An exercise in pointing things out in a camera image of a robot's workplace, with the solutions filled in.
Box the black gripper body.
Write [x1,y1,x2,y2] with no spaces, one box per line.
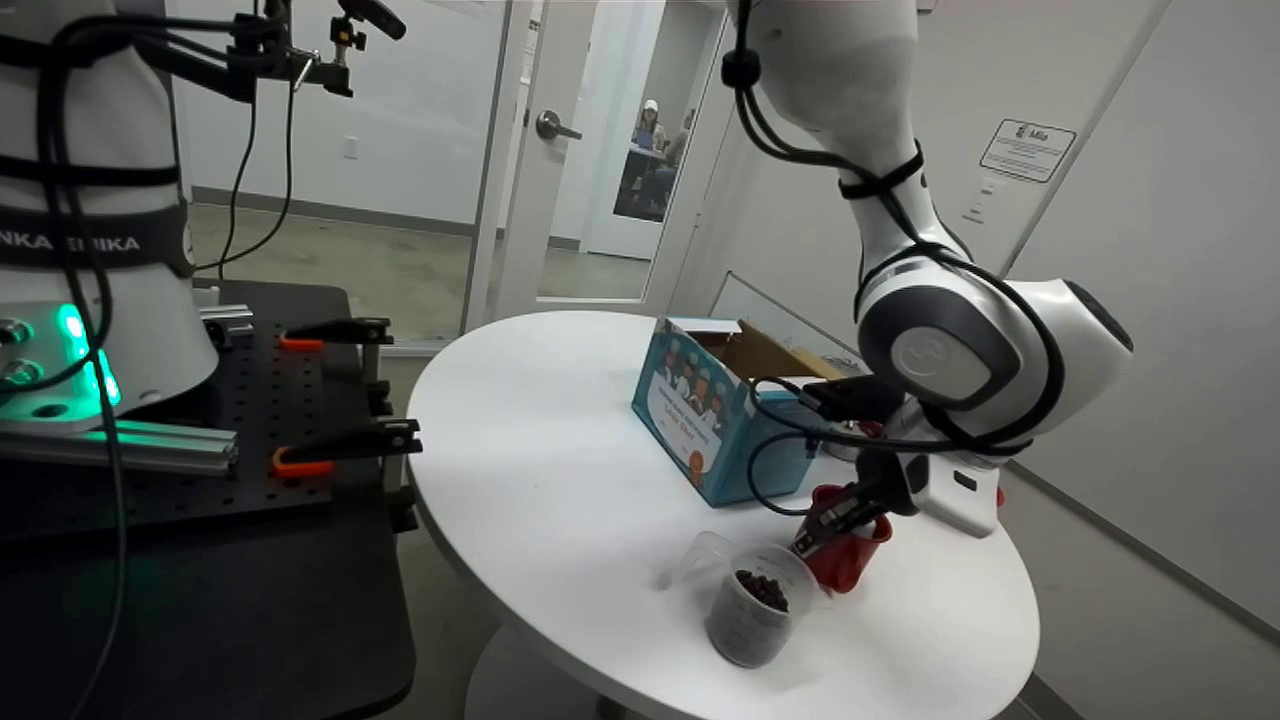
[837,446,928,524]

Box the blue cardboard box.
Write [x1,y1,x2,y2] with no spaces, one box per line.
[631,314,834,507]

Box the orange black clamp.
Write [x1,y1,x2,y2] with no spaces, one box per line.
[267,415,425,482]
[277,314,393,355]

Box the camera stand with cables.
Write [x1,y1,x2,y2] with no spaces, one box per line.
[152,0,407,276]

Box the white round table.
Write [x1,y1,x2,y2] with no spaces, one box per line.
[407,312,1041,720]

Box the lower orange black clamp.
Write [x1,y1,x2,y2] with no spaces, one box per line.
[267,415,425,482]

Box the black mounting table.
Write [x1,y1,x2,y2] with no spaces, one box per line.
[0,278,415,720]

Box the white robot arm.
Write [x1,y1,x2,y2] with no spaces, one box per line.
[720,0,1132,550]

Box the red mug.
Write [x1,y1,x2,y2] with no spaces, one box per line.
[796,482,892,592]

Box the upper orange black clamp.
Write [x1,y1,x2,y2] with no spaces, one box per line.
[277,314,393,355]

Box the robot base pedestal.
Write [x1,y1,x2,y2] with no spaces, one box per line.
[0,0,233,434]

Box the clear measuring cup with beans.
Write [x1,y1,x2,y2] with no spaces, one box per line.
[673,531,818,666]

